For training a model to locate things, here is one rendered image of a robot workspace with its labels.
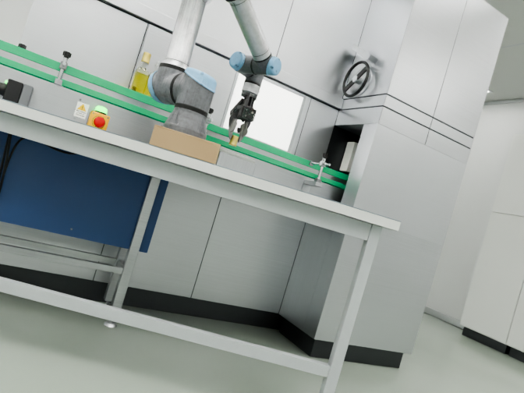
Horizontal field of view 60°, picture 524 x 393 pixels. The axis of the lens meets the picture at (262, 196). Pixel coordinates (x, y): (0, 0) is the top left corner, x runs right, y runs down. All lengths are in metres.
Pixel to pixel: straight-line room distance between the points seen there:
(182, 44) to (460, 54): 1.67
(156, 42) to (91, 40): 0.28
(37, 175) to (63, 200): 0.13
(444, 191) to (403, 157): 0.37
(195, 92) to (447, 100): 1.60
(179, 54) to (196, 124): 0.29
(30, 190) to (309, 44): 1.61
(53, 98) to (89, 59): 0.40
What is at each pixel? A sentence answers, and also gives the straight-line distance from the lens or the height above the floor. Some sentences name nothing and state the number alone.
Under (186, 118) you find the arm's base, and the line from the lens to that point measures 1.54.
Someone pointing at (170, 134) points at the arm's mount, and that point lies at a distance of 1.50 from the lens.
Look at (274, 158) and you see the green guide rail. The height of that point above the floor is 0.91.
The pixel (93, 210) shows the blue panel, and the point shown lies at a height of 0.45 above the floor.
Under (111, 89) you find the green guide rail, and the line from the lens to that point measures 1.95.
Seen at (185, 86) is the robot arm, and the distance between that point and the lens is 1.58.
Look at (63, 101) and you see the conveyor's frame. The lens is 1.91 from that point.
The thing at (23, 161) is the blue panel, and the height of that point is 0.57.
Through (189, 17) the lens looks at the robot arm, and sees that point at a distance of 1.74.
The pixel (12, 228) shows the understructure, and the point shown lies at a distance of 2.24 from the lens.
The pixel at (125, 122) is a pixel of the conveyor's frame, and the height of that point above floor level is 0.83.
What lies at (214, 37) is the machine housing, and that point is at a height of 1.41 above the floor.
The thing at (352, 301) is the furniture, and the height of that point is 0.44.
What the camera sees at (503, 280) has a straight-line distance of 5.03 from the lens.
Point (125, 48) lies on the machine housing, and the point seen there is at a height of 1.18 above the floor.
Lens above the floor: 0.66
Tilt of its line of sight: 1 degrees up
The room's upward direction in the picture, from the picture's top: 17 degrees clockwise
